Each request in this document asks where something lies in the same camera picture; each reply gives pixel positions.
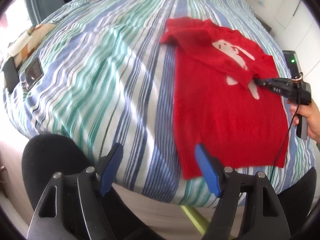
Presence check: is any red knitted sweater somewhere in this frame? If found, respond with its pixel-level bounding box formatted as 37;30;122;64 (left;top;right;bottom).
161;17;288;179

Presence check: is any person's right hand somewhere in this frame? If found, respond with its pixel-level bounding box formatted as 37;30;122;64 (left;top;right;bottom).
287;99;320;144

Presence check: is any black device with green light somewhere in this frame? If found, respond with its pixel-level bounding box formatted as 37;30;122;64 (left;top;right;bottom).
283;50;300;79

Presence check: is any striped blue green bedsheet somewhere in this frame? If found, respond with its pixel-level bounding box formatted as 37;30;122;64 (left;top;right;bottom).
1;0;316;207

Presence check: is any black smartphone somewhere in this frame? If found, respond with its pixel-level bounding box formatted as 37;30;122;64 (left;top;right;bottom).
25;58;43;91

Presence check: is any black rectangular case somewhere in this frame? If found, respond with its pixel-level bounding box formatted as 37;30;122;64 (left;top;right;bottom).
3;57;20;94

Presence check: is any patterned cream pillow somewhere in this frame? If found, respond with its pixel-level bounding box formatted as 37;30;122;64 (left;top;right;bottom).
7;23;56;70

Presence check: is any black cable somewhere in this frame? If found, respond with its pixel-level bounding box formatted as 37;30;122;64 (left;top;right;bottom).
271;84;302;181

